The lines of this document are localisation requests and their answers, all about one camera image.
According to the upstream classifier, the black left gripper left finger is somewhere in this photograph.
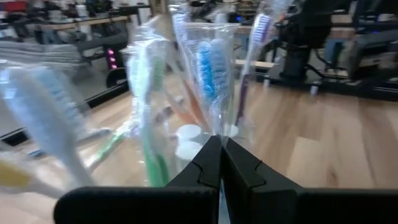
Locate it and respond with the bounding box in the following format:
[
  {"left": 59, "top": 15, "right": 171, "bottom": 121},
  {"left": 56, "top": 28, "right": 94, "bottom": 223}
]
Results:
[{"left": 53, "top": 134, "right": 223, "bottom": 224}]

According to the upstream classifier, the purple toothbrush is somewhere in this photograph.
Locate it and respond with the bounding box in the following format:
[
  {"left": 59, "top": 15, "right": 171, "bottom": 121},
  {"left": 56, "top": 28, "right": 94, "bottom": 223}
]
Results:
[{"left": 234, "top": 12, "right": 273, "bottom": 127}]

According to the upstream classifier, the clear acrylic organizer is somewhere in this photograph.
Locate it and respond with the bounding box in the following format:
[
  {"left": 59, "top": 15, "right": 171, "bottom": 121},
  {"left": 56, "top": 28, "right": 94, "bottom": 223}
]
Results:
[{"left": 124, "top": 23, "right": 259, "bottom": 187}]

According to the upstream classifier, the black frame handle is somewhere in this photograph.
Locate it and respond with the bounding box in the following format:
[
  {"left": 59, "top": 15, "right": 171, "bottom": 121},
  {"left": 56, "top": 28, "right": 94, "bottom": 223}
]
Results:
[{"left": 105, "top": 67, "right": 128, "bottom": 90}]

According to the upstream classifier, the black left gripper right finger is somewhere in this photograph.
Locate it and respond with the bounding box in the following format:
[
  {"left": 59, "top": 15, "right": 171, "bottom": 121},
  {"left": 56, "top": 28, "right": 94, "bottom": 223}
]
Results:
[{"left": 221, "top": 136, "right": 398, "bottom": 224}]

